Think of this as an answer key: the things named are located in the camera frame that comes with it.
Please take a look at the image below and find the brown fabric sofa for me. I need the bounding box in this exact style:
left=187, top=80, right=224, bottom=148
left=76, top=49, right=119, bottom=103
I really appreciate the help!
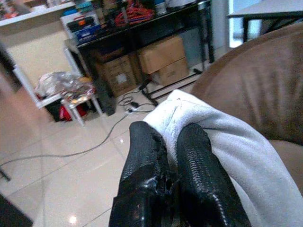
left=190, top=22, right=303, bottom=197

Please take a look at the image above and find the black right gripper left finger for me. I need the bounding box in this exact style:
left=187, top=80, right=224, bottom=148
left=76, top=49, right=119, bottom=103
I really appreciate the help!
left=109, top=121, right=178, bottom=227

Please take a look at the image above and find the blue box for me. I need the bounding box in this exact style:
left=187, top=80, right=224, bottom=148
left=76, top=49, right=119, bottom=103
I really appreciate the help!
left=74, top=23, right=102, bottom=43

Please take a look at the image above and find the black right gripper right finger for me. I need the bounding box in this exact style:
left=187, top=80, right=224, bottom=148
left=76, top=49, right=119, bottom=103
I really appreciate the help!
left=176, top=122, right=251, bottom=227

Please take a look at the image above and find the black console table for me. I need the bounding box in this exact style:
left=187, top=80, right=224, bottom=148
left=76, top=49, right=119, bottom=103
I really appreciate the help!
left=77, top=0, right=216, bottom=116

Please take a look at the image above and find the small tan cardboard box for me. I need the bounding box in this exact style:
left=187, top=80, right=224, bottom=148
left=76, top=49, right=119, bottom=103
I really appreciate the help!
left=151, top=58, right=190, bottom=87

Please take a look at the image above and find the white pillow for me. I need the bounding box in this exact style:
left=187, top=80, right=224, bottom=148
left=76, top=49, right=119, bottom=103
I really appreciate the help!
left=142, top=89, right=303, bottom=227

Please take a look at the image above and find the plain tan cardboard box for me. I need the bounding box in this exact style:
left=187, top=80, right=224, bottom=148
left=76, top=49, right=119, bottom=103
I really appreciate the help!
left=137, top=35, right=187, bottom=75

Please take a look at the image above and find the white shelf board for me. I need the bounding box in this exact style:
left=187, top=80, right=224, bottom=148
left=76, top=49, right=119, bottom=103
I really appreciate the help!
left=0, top=1, right=76, bottom=26

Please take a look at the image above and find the clear plastic bags pile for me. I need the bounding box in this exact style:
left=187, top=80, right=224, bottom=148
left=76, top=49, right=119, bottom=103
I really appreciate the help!
left=35, top=70, right=95, bottom=102

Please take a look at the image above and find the white low table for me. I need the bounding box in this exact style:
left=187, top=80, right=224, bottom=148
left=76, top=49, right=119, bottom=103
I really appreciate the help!
left=13, top=42, right=104, bottom=127

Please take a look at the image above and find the black floor cable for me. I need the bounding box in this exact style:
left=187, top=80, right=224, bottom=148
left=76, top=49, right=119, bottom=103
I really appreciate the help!
left=117, top=91, right=156, bottom=113

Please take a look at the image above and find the grey floor cable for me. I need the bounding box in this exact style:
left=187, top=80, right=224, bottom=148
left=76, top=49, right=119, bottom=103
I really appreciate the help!
left=0, top=111, right=133, bottom=166

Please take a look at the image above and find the cardboard box with white label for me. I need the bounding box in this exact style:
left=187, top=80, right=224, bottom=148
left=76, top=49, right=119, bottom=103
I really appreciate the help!
left=99, top=55, right=138, bottom=97

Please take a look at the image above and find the red bag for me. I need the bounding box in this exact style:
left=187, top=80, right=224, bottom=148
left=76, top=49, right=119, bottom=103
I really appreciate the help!
left=59, top=104, right=89, bottom=119

